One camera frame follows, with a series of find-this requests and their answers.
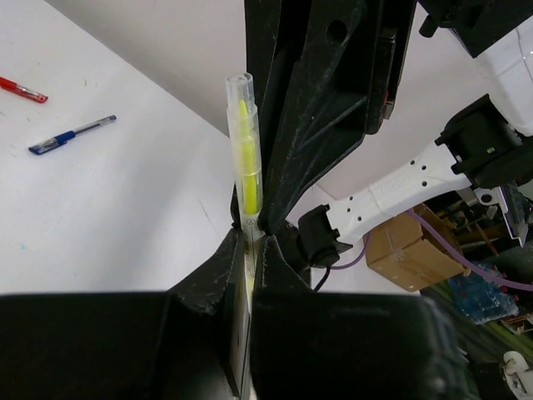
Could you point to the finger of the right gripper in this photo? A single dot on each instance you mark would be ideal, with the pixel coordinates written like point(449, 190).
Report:
point(323, 71)

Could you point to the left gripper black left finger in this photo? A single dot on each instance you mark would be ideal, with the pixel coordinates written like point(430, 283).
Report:
point(186, 342)

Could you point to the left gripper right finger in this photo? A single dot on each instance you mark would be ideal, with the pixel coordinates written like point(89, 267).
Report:
point(314, 345)

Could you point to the yellow gel pen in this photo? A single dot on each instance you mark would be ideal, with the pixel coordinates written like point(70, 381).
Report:
point(242, 118)

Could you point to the blue ballpoint pen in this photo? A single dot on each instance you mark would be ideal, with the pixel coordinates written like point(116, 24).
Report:
point(63, 138)

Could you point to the red ballpoint pen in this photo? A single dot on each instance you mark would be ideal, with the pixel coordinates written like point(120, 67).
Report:
point(20, 90)

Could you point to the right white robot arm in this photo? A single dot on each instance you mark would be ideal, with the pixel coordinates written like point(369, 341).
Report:
point(486, 145)

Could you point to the brown cardboard box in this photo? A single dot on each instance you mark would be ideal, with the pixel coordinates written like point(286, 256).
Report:
point(405, 253)

